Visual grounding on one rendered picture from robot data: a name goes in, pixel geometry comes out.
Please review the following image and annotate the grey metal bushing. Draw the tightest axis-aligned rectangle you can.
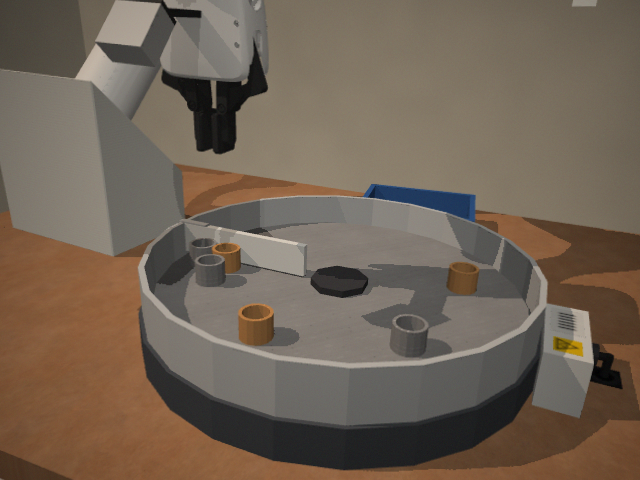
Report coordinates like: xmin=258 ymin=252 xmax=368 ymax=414
xmin=195 ymin=254 xmax=225 ymax=287
xmin=189 ymin=238 xmax=217 ymax=267
xmin=390 ymin=314 xmax=429 ymax=358

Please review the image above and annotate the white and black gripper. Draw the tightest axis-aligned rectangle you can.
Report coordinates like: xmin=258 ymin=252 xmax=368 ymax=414
xmin=160 ymin=0 xmax=269 ymax=154

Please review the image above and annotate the bronze bushing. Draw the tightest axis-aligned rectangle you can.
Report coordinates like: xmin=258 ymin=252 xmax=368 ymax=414
xmin=238 ymin=303 xmax=274 ymax=346
xmin=212 ymin=243 xmax=241 ymax=274
xmin=447 ymin=262 xmax=479 ymax=295

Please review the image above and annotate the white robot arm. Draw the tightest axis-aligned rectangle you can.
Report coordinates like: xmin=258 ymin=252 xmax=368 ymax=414
xmin=75 ymin=0 xmax=201 ymax=120

